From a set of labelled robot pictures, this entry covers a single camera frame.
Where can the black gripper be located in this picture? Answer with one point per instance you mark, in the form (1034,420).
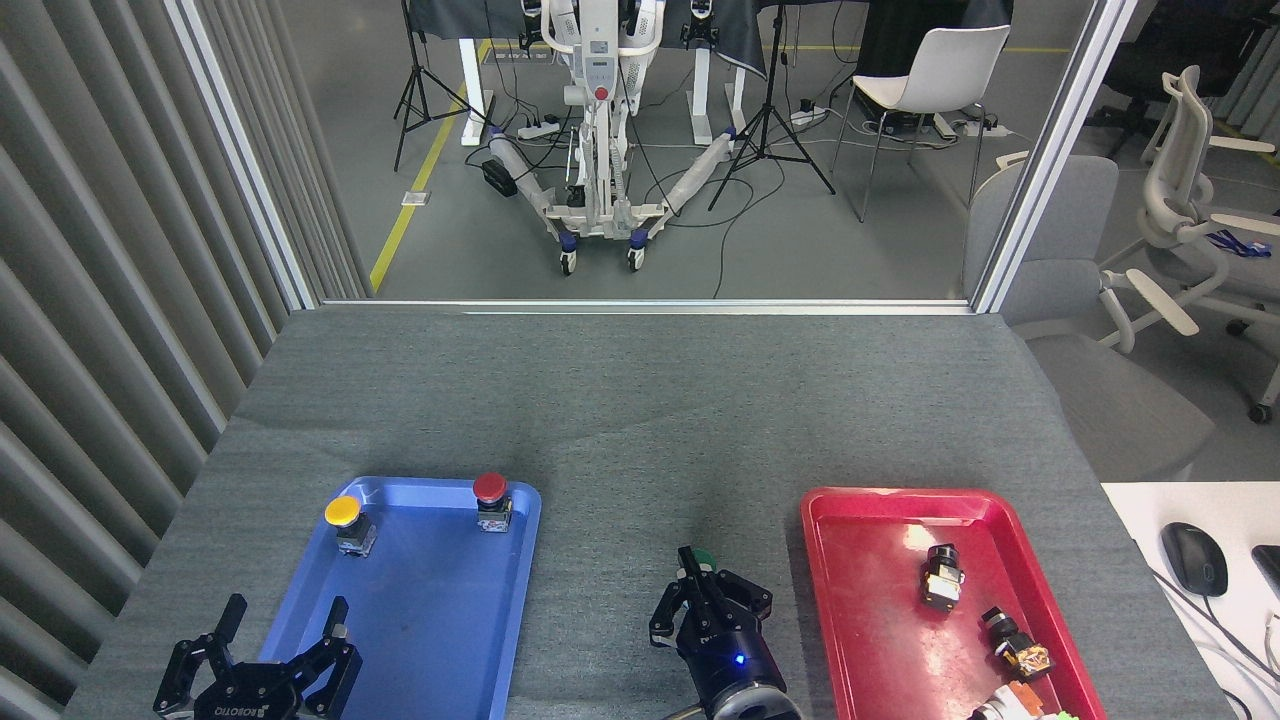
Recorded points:
(725,660)
(250,692)

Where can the green push button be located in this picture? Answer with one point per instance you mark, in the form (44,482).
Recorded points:
(704,556)

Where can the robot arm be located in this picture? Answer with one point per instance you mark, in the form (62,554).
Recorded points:
(748,706)

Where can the yellow push button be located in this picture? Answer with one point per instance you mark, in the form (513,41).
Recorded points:
(343,511)

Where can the red push button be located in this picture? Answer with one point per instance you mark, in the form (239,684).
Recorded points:
(490,487)

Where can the red plastic tray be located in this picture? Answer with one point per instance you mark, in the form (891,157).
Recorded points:
(880,560)

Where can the blue plastic tray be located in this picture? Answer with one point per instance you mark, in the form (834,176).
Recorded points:
(450,620)

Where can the white desk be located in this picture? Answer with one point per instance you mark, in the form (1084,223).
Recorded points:
(1140,520)

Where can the black power adapter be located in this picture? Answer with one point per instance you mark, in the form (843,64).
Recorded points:
(499,178)

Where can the black computer mouse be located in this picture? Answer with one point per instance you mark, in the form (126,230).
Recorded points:
(1194,558)

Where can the black tripod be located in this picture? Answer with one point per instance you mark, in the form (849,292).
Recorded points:
(770,120)
(418,80)

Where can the grey upholstered chair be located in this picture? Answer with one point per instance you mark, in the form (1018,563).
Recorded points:
(1070,260)

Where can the white power strip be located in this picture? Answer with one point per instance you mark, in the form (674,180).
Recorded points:
(538,128)
(808,115)

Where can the metal floor outlet plate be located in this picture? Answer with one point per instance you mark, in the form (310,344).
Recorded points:
(416,198)

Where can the white stand on wheels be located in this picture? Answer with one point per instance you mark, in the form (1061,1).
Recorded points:
(600,80)

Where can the black keyboard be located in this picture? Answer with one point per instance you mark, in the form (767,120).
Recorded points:
(1268,568)

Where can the white table with black cloth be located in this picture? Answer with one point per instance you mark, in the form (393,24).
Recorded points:
(470,90)

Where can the white plastic chair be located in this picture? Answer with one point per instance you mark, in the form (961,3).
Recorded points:
(945,70)

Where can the white office chair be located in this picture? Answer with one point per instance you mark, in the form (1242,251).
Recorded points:
(1180,190)

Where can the black office chair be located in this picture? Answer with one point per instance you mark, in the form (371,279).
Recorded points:
(1160,60)

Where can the black knob switch silver base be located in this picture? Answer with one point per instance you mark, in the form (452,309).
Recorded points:
(942,580)

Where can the black knob switch gold base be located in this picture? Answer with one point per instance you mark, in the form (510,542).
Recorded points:
(1015,645)

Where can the silver frame rail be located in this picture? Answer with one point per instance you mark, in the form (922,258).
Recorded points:
(640,305)

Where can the white and orange switch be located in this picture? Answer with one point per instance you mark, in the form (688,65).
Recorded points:
(1010,702)

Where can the silver frame post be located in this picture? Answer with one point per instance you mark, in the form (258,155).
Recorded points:
(240,160)
(1050,160)

